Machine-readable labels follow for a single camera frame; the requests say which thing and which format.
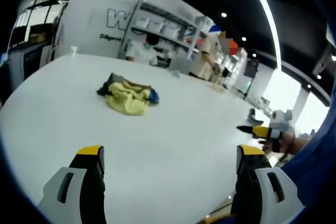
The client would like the ceiling light strip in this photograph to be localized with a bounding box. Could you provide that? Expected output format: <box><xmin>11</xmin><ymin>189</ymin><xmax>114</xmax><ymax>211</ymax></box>
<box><xmin>241</xmin><ymin>0</ymin><xmax>283</xmax><ymax>72</ymax></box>

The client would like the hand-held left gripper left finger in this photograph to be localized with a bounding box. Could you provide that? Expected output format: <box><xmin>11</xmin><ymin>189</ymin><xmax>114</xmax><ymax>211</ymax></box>
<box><xmin>36</xmin><ymin>145</ymin><xmax>106</xmax><ymax>224</ymax></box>

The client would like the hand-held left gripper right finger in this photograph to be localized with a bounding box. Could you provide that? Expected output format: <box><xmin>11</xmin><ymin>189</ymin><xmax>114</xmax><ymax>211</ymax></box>
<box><xmin>230</xmin><ymin>144</ymin><xmax>307</xmax><ymax>224</ymax></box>

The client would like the yellow blue black garment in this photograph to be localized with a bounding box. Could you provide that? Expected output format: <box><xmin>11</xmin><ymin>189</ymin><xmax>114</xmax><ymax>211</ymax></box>
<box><xmin>96</xmin><ymin>72</ymin><xmax>160</xmax><ymax>116</ymax></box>

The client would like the wooden board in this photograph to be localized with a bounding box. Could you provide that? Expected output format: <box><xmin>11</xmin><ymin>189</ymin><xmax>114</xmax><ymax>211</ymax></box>
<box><xmin>209</xmin><ymin>83</ymin><xmax>227</xmax><ymax>94</ymax></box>

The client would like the white storage rack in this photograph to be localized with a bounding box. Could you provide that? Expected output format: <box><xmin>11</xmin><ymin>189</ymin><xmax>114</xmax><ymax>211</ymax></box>
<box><xmin>220</xmin><ymin>48</ymin><xmax>248</xmax><ymax>89</ymax></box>

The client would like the person's right hand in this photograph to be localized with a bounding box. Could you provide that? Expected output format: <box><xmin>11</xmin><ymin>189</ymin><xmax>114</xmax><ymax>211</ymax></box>
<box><xmin>258</xmin><ymin>132</ymin><xmax>307</xmax><ymax>155</ymax></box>

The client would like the dark grey curved holder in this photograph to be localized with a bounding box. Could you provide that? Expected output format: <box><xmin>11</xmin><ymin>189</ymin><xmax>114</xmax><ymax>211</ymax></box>
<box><xmin>248</xmin><ymin>108</ymin><xmax>265</xmax><ymax>126</ymax></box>

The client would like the grey metal shelf unit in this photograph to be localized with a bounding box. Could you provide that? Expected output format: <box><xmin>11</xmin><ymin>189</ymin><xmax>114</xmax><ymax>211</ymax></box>
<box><xmin>118</xmin><ymin>0</ymin><xmax>218</xmax><ymax>62</ymax></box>

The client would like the light grey chair back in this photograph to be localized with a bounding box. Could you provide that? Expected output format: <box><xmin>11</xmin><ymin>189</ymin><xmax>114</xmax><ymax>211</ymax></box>
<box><xmin>169</xmin><ymin>56</ymin><xmax>193</xmax><ymax>74</ymax></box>

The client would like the grey cabinet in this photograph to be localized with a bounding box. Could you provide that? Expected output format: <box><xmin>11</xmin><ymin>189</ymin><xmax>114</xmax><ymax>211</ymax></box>
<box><xmin>9</xmin><ymin>41</ymin><xmax>52</xmax><ymax>83</ymax></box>

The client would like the cardboard box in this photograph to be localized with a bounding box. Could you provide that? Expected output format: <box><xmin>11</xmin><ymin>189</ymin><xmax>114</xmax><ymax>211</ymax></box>
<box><xmin>29</xmin><ymin>31</ymin><xmax>48</xmax><ymax>43</ymax></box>

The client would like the white storage bin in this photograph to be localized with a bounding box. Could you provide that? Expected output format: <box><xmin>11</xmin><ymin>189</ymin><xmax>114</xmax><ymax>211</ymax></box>
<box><xmin>136</xmin><ymin>17</ymin><xmax>151</xmax><ymax>28</ymax></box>
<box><xmin>150</xmin><ymin>19</ymin><xmax>165</xmax><ymax>32</ymax></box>
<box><xmin>164</xmin><ymin>23</ymin><xmax>181</xmax><ymax>37</ymax></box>

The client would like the person's blue clothing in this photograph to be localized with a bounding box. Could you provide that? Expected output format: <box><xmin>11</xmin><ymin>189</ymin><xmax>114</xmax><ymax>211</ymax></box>
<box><xmin>279</xmin><ymin>77</ymin><xmax>336</xmax><ymax>209</ymax></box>

